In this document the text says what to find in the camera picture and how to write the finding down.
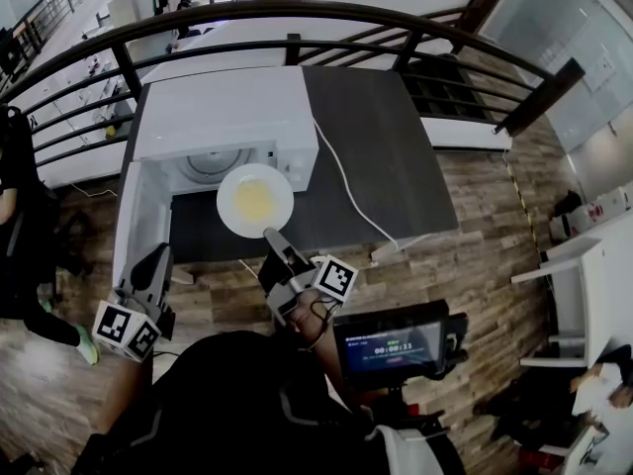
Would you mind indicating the person's left forearm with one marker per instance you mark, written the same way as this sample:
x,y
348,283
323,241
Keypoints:
x,y
123,394

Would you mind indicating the white microwave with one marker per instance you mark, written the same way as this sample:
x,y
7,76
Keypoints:
x,y
222,112

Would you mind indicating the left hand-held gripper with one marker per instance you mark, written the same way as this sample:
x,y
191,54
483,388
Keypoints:
x,y
121,327

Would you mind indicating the black metal railing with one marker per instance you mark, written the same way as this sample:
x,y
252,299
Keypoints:
x,y
277,7

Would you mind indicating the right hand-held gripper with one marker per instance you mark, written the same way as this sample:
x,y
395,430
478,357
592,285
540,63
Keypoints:
x,y
336,277

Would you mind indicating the black monitor mount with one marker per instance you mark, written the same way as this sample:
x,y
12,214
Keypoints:
x,y
400,406

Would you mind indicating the person's black top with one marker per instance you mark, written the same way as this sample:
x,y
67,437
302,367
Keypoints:
x,y
232,404

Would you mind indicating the white box red label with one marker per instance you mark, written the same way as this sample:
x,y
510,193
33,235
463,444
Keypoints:
x,y
593,213

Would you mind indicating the white grey harness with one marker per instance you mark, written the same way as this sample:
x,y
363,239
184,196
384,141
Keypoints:
x,y
410,450

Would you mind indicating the white round plate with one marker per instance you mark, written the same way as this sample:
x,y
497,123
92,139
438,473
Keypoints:
x,y
228,216

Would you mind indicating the dark table with white legs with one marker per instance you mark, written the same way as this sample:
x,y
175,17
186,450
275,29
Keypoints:
x,y
386,166

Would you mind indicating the dark wooden staircase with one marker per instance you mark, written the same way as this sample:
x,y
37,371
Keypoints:
x,y
455,92

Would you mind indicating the small black monitor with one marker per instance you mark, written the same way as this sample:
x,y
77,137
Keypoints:
x,y
395,349

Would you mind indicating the black bag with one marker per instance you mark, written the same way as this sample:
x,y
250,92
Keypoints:
x,y
569,203

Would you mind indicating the white desk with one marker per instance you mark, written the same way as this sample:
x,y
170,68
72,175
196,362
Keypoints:
x,y
593,285

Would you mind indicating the person's right forearm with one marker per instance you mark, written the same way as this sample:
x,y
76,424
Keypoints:
x,y
326,359

